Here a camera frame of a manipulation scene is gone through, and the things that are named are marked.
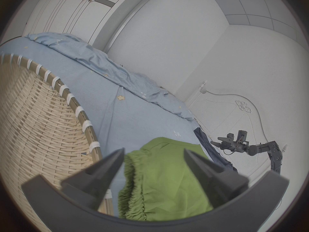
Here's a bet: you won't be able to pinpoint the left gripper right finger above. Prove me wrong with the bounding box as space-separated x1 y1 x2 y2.
184 149 249 209

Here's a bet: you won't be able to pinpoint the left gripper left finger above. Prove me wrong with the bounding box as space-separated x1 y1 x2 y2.
61 148 125 212

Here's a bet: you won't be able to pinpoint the green shorts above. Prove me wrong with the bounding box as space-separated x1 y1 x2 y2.
118 137 214 221

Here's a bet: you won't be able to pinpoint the dark blue garment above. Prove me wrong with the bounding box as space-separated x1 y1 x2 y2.
194 127 238 174

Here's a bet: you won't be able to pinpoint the round woven basket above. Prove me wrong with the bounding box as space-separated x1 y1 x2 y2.
0 53 114 229

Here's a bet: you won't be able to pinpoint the pale blue quilt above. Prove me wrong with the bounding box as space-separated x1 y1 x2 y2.
27 32 195 122

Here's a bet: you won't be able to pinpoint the white wardrobe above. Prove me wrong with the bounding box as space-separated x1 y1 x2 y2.
23 0 169 53

